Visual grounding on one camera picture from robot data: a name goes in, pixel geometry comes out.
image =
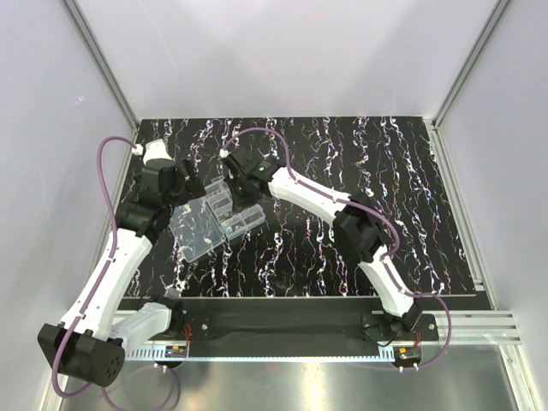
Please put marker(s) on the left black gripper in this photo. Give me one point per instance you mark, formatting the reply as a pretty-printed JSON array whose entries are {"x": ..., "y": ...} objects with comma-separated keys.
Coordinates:
[{"x": 188, "y": 179}]

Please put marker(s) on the left aluminium frame post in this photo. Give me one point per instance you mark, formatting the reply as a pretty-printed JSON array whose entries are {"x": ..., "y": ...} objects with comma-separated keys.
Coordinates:
[{"x": 91, "y": 43}]

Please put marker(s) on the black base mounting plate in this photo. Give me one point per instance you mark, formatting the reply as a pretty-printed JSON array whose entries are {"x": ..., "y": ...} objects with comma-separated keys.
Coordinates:
[{"x": 217, "y": 317}]

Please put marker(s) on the aluminium frame post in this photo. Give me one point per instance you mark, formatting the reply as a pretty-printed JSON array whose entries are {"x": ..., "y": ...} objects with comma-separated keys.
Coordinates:
[
  {"x": 493, "y": 20},
  {"x": 91, "y": 43}
]

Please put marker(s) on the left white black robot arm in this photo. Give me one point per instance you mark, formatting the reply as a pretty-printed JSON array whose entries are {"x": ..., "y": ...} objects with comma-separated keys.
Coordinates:
[{"x": 87, "y": 343}]

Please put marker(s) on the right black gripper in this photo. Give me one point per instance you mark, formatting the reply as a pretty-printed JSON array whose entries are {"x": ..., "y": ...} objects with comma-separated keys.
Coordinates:
[{"x": 241, "y": 199}]

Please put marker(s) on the right aluminium frame post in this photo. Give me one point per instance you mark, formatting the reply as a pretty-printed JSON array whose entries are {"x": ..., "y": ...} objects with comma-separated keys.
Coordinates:
[{"x": 493, "y": 20}]

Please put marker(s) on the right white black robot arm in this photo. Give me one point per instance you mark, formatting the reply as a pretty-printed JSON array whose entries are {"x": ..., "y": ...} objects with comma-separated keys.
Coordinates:
[{"x": 357, "y": 229}]

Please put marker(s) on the clear plastic compartment box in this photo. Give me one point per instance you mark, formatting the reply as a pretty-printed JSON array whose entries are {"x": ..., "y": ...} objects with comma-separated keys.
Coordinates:
[{"x": 204, "y": 224}]

